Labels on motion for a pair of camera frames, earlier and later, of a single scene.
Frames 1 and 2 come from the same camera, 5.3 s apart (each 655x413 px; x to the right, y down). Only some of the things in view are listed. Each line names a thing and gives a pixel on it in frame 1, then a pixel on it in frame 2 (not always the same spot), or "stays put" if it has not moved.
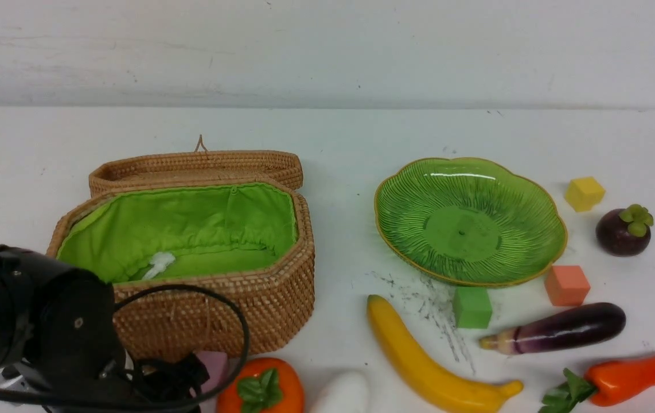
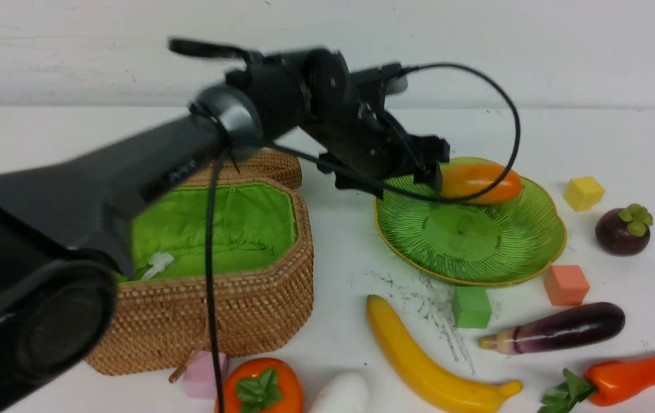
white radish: (347, 392) stays put
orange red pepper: (615, 380) stays put
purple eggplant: (570, 326) stays put
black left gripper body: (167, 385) -> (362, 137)
